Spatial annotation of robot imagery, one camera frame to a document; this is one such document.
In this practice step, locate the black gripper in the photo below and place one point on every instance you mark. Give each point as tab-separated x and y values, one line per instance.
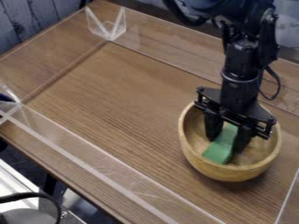
233	104

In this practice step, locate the green rectangular block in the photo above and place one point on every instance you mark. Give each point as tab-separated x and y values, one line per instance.
219	150

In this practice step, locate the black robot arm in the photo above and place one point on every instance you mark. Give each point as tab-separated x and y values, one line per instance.
247	23

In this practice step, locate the brown wooden bowl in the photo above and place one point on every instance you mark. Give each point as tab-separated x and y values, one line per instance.
246	165

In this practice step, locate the clear acrylic front barrier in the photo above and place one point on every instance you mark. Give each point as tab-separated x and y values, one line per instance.
108	182

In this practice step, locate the grey metal base plate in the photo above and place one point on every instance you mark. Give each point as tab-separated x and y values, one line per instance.
68	216

